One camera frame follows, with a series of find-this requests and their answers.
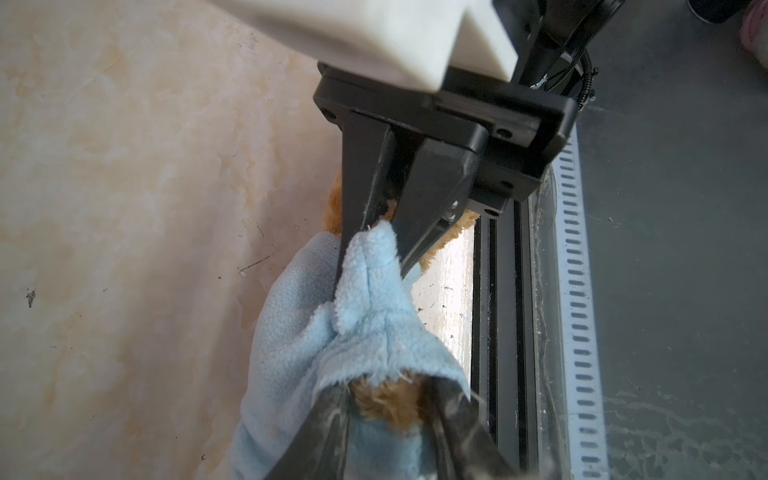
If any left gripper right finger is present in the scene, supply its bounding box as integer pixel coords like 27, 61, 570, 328
426, 377, 522, 479

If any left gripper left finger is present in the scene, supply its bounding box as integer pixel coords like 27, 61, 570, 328
265, 384, 351, 480

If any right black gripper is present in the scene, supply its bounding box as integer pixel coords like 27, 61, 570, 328
314, 63, 578, 285

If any brown plush teddy bear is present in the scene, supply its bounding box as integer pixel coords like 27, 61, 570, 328
324, 169, 480, 435

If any light blue fleece hoodie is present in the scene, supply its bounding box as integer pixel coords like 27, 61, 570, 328
229, 221, 468, 479

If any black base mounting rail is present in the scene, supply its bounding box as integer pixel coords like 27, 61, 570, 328
470, 200, 559, 479

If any white slotted cable duct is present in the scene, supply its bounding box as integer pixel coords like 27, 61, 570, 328
553, 130, 610, 479

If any right black corrugated cable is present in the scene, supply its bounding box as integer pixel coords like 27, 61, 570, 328
575, 50, 598, 112

